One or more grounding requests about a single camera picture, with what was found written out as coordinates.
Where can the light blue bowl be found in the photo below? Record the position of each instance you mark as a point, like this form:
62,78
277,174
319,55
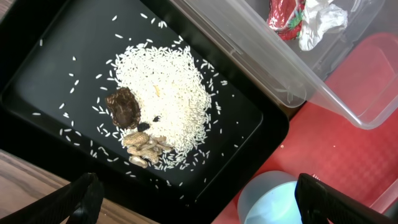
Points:
269,198

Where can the white tissue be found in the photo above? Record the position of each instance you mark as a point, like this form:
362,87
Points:
319,16

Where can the brown food chunk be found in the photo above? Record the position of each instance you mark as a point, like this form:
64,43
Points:
124,108

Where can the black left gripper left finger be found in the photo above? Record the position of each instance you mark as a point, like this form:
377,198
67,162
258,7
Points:
78,202

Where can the red snack wrapper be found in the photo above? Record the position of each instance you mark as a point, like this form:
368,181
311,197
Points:
285,18

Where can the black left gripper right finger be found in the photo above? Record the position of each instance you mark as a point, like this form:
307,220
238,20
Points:
319,203

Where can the red serving tray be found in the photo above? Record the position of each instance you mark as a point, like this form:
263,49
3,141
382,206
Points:
359,163

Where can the white rice pile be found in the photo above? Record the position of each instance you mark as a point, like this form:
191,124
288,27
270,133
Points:
168,90

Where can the peanut shells pile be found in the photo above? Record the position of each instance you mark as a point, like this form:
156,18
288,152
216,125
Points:
143,148

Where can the clear plastic waste bin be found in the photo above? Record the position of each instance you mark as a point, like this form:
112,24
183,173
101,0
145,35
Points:
291,75

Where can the black food waste tray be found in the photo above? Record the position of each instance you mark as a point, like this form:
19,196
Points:
255,125

